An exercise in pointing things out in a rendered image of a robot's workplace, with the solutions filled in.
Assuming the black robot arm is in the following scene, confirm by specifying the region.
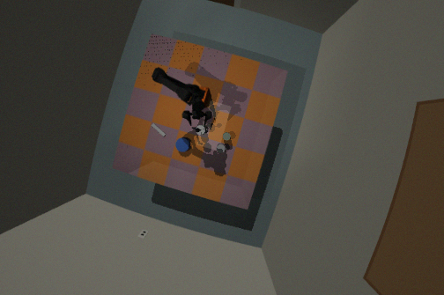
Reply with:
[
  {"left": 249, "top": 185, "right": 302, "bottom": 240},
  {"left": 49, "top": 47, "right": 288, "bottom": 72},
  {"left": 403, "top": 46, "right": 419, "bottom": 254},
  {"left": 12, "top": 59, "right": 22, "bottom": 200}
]
[{"left": 152, "top": 67, "right": 205, "bottom": 120}]

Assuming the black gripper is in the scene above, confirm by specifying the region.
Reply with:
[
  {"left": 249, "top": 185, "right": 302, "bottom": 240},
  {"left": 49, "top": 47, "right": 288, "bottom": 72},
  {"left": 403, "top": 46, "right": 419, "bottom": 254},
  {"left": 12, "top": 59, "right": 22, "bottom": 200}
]
[{"left": 181, "top": 111, "right": 211, "bottom": 126}]

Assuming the glass french press with plunger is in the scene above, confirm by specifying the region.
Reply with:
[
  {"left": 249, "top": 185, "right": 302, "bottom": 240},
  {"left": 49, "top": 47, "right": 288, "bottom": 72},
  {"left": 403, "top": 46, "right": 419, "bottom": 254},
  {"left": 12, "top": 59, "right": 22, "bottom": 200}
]
[{"left": 192, "top": 125, "right": 207, "bottom": 135}]

